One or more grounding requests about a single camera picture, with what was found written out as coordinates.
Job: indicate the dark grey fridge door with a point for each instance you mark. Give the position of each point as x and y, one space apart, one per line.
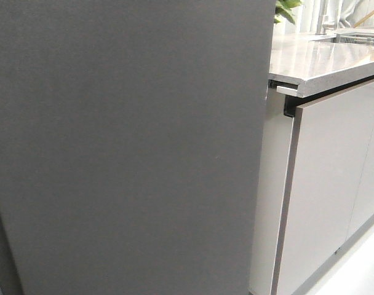
130 140

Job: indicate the grey cabinet door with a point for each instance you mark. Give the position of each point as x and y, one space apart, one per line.
363 208
329 146

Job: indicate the white cabinet side panel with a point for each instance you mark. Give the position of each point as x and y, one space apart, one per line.
277 136

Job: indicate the grey stone countertop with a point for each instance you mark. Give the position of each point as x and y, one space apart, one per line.
307 65

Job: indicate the green plant leaves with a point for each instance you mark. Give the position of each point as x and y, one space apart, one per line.
284 8

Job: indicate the metal sink faucet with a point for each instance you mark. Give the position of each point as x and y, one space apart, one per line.
322 22

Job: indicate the dish drying rack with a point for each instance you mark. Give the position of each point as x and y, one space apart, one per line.
360 36

